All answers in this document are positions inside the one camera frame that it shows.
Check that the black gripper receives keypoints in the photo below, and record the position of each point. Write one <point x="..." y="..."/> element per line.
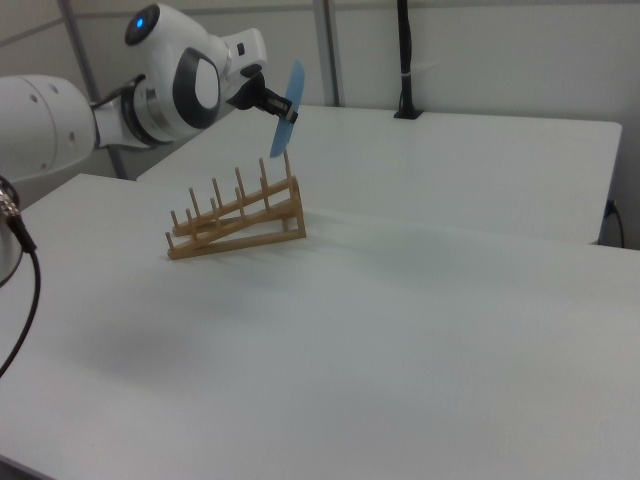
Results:
<point x="250" y="92"/>

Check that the blue round plate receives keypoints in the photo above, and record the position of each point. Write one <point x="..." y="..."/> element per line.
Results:
<point x="289" y="107"/>

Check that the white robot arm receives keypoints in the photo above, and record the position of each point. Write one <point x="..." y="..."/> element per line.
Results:
<point x="165" y="75"/>

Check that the wooden plate rack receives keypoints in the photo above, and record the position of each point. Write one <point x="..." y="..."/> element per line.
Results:
<point x="240" y="235"/>

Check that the grey metal partition post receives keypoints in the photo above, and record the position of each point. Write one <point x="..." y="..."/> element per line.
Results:
<point x="75" y="30"/>
<point x="330" y="50"/>

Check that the black camera pole with clamp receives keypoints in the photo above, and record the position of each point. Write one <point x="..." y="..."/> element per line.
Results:
<point x="406" y="60"/>

